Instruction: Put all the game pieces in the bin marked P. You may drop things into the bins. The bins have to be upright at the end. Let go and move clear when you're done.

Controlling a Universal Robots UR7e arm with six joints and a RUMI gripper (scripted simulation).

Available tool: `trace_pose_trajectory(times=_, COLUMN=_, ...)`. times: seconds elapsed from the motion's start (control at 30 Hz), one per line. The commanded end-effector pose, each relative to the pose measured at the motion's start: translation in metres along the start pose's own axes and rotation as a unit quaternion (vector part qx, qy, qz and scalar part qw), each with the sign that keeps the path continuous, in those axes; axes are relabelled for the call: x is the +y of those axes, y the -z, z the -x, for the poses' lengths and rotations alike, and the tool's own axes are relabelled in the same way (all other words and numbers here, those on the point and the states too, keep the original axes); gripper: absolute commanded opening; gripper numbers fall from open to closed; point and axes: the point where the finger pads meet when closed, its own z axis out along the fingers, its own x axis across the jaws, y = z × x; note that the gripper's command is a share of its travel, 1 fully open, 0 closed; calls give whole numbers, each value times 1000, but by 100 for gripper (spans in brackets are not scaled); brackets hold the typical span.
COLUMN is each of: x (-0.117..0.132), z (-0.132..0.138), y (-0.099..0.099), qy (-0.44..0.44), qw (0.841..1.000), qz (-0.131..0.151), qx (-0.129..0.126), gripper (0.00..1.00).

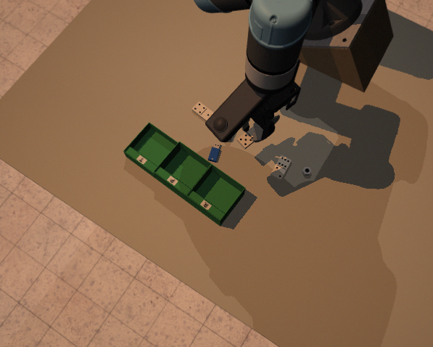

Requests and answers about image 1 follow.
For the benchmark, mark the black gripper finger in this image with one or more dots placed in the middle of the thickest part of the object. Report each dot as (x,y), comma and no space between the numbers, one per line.
(246,126)
(263,132)

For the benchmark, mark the grey hex nut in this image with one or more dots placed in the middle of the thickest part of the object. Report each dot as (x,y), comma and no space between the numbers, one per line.
(306,171)

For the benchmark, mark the blue usb stick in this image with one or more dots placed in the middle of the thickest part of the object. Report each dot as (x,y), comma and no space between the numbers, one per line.
(214,153)

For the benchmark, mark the tan domino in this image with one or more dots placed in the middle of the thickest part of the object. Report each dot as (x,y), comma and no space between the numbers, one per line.
(202,111)
(281,167)
(245,139)

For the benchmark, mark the green rack of three bins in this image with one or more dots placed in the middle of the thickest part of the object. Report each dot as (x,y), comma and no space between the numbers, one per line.
(190,176)

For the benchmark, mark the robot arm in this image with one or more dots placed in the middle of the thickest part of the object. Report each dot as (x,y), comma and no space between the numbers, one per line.
(277,29)

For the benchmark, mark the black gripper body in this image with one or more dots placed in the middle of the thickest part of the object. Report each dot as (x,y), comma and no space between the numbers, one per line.
(277,100)

